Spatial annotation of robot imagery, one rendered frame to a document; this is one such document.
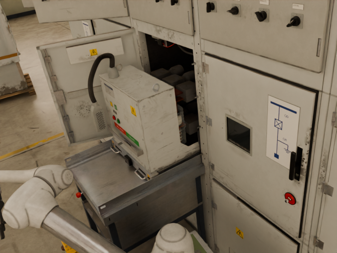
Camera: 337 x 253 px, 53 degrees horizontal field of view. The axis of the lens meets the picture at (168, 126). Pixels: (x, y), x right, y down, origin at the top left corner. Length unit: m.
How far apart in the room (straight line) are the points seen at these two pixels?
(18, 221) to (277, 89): 1.12
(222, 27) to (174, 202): 1.11
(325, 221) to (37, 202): 1.15
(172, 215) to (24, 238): 1.51
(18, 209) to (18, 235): 1.85
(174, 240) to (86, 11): 1.55
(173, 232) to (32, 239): 1.93
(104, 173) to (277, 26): 1.37
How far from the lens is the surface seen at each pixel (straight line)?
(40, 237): 3.19
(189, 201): 2.21
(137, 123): 1.82
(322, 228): 1.57
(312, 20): 1.20
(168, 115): 1.85
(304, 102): 1.31
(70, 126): 2.50
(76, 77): 2.35
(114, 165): 2.22
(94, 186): 2.10
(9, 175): 1.80
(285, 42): 1.29
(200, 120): 1.92
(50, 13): 2.48
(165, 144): 1.92
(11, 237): 3.33
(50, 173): 1.55
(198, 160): 2.08
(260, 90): 1.44
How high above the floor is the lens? 2.13
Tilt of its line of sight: 31 degrees down
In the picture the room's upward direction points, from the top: 8 degrees counter-clockwise
